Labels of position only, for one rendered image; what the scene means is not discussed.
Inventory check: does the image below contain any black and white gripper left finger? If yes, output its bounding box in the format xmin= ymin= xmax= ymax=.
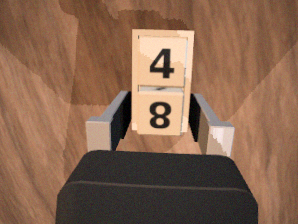
xmin=86 ymin=91 xmax=131 ymax=152

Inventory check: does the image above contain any beige cube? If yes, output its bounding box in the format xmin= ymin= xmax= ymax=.
xmin=137 ymin=87 xmax=185 ymax=137
xmin=137 ymin=37 xmax=188 ymax=88

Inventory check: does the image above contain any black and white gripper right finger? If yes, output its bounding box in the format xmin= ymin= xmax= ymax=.
xmin=188 ymin=93 xmax=235 ymax=158

